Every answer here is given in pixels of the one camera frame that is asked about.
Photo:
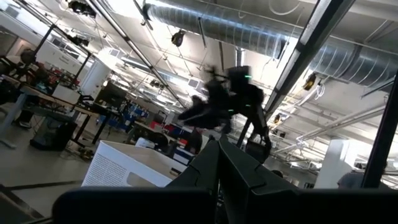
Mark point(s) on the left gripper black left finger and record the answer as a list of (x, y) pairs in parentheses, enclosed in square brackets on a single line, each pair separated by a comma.
[(174, 202)]

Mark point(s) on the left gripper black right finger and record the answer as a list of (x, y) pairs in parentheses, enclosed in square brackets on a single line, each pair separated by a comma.
[(267, 202)]

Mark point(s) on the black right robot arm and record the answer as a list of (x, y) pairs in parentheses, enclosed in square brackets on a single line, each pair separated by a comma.
[(242, 93)]

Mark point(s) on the white plastic laundry basket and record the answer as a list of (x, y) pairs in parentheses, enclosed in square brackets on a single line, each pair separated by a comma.
[(124, 168)]

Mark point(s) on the white square column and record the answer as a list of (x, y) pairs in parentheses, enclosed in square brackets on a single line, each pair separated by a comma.
[(334, 165)]

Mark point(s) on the person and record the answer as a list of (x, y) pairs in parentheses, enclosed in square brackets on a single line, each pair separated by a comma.
[(28, 57), (351, 181)]

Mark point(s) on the black monitor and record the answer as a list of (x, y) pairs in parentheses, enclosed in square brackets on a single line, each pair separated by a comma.
[(110, 95)]

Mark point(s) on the black box under desk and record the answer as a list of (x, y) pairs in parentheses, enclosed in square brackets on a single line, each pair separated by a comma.
[(53, 133)]

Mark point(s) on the wooden desk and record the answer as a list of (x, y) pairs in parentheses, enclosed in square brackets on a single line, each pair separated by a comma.
[(46, 96)]

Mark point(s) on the silver ventilation duct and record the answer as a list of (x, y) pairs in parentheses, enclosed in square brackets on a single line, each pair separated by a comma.
[(224, 25)]

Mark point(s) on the black frame bar with light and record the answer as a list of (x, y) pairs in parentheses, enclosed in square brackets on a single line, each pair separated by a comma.
[(311, 43)]

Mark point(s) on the black frame post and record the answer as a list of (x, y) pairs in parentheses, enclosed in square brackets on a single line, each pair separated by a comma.
[(382, 140)]

